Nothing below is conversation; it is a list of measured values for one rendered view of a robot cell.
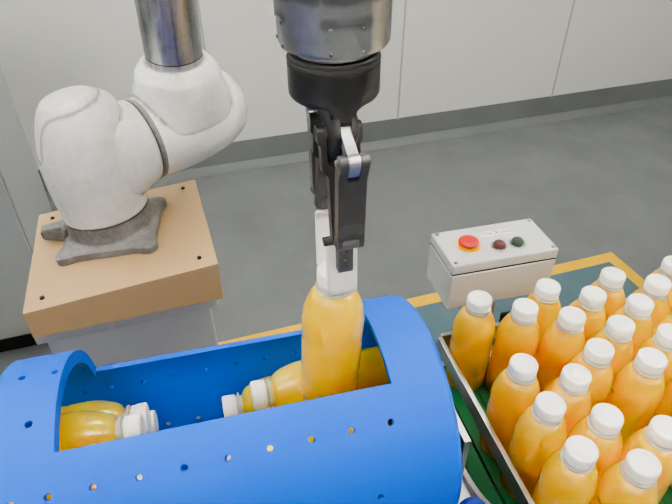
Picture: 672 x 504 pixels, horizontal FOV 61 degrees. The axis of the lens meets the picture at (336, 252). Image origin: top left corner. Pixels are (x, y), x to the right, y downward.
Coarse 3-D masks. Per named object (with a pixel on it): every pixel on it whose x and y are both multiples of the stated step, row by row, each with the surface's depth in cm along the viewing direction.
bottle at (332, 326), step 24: (312, 288) 61; (312, 312) 60; (336, 312) 59; (360, 312) 61; (312, 336) 61; (336, 336) 60; (360, 336) 63; (312, 360) 63; (336, 360) 62; (312, 384) 66; (336, 384) 65
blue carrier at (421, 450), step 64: (384, 320) 68; (0, 384) 60; (64, 384) 62; (128, 384) 79; (192, 384) 82; (384, 384) 62; (448, 384) 63; (0, 448) 55; (128, 448) 56; (192, 448) 57; (256, 448) 58; (320, 448) 59; (384, 448) 60; (448, 448) 62
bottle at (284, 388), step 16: (368, 352) 77; (288, 368) 75; (368, 368) 75; (384, 368) 75; (272, 384) 74; (288, 384) 73; (368, 384) 75; (272, 400) 74; (288, 400) 73; (304, 400) 73
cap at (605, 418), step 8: (600, 408) 75; (608, 408) 75; (616, 408) 75; (592, 416) 74; (600, 416) 74; (608, 416) 74; (616, 416) 74; (592, 424) 74; (600, 424) 73; (608, 424) 73; (616, 424) 73; (600, 432) 74; (608, 432) 73; (616, 432) 73
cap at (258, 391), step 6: (252, 384) 74; (258, 384) 74; (264, 384) 74; (252, 390) 74; (258, 390) 74; (264, 390) 74; (252, 396) 73; (258, 396) 73; (264, 396) 74; (258, 402) 73; (264, 402) 74; (258, 408) 74; (264, 408) 75
